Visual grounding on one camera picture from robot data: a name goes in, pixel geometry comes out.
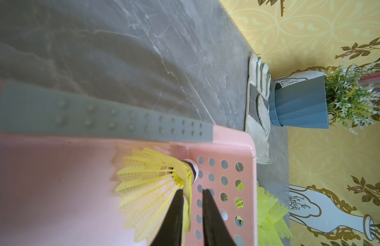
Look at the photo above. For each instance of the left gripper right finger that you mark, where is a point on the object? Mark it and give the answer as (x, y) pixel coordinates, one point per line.
(215, 232)

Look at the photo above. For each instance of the white grey work glove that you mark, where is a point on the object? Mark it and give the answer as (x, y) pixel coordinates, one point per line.
(257, 119)

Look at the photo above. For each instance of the potted plant blue pot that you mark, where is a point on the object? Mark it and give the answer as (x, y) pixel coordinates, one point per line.
(319, 99)

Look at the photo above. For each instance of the pink plastic storage basket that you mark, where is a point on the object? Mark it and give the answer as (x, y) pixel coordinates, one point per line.
(60, 152)

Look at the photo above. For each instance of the yellow shuttlecock four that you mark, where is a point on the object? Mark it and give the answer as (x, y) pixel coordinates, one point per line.
(272, 227)

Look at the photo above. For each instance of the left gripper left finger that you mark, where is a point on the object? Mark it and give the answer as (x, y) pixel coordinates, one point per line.
(170, 232)

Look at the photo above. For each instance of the yellow shuttlecock one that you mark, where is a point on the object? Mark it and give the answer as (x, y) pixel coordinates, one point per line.
(148, 183)

